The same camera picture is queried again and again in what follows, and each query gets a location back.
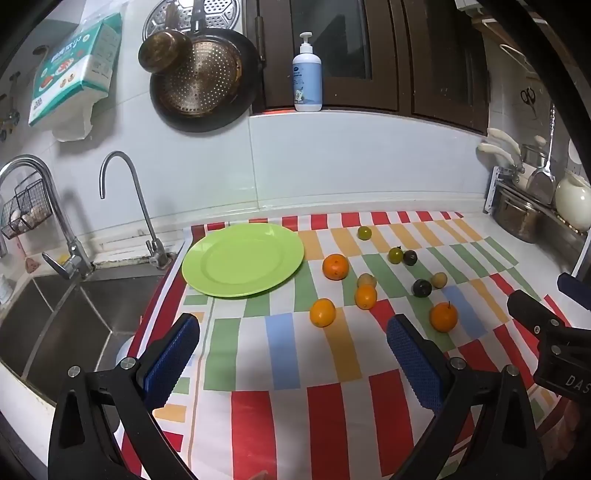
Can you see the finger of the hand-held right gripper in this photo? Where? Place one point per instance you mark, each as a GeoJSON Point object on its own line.
{"type": "Point", "coordinates": [575, 286]}
{"type": "Point", "coordinates": [531, 311]}

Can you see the steel sink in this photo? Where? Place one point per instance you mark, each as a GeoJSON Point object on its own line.
{"type": "Point", "coordinates": [78, 314]}

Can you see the teal paper towel pack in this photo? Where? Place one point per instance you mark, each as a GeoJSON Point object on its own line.
{"type": "Point", "coordinates": [69, 74]}

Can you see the white ceramic jug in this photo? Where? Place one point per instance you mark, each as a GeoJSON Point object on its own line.
{"type": "Point", "coordinates": [572, 203]}

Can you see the black scissors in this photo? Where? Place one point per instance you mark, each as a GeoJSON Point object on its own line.
{"type": "Point", "coordinates": [528, 99]}

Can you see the steel pot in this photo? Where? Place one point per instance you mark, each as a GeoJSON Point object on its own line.
{"type": "Point", "coordinates": [515, 214]}

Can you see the large chrome faucet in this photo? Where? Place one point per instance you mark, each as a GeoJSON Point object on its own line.
{"type": "Point", "coordinates": [60, 217]}

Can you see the copper perforated strainer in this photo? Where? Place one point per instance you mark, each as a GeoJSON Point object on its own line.
{"type": "Point", "coordinates": [198, 78]}

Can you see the steel spatula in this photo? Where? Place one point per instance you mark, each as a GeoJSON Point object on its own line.
{"type": "Point", "coordinates": [542, 182]}

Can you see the black frying pan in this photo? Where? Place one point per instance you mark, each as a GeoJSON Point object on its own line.
{"type": "Point", "coordinates": [203, 121]}

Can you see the steel steamer plate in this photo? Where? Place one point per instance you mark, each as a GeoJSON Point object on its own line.
{"type": "Point", "coordinates": [217, 14]}

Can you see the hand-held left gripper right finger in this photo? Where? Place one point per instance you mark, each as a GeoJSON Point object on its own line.
{"type": "Point", "coordinates": [415, 364]}

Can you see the dark wooden window frame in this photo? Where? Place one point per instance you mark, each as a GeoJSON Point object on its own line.
{"type": "Point", "coordinates": [401, 55]}

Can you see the white pump soap bottle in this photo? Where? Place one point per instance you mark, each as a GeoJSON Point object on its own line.
{"type": "Point", "coordinates": [307, 78]}

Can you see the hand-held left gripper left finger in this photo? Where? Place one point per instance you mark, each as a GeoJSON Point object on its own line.
{"type": "Point", "coordinates": [171, 360]}

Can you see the dark purple plum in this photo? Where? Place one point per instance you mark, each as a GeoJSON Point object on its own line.
{"type": "Point", "coordinates": [421, 288]}
{"type": "Point", "coordinates": [410, 257]}

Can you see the slim gooseneck faucet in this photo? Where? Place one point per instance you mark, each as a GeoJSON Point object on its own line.
{"type": "Point", "coordinates": [141, 207]}

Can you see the green tomato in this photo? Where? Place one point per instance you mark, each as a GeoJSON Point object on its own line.
{"type": "Point", "coordinates": [364, 232]}
{"type": "Point", "coordinates": [395, 255]}

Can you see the orange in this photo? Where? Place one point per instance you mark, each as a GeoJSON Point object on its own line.
{"type": "Point", "coordinates": [322, 312]}
{"type": "Point", "coordinates": [335, 266]}
{"type": "Point", "coordinates": [443, 317]}
{"type": "Point", "coordinates": [366, 297]}

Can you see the green plate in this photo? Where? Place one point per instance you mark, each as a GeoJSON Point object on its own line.
{"type": "Point", "coordinates": [240, 258]}

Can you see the striped colourful tablecloth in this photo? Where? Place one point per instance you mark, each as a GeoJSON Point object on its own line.
{"type": "Point", "coordinates": [277, 355]}

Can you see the small tan fruit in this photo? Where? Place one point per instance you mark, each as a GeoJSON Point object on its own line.
{"type": "Point", "coordinates": [438, 279]}
{"type": "Point", "coordinates": [364, 278]}

